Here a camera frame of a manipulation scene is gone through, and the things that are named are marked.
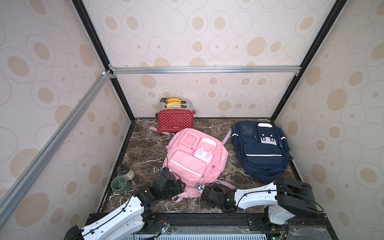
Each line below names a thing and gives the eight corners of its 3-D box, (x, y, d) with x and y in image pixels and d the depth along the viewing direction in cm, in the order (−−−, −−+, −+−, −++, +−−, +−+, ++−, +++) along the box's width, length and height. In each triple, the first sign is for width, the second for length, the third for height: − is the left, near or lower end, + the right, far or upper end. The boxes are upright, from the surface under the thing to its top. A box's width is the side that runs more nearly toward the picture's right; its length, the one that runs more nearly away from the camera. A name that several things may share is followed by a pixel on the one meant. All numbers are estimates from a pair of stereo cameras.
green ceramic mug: (114, 195, 85) (108, 190, 78) (119, 181, 90) (113, 176, 83) (129, 195, 85) (124, 190, 78) (133, 181, 90) (128, 176, 83)
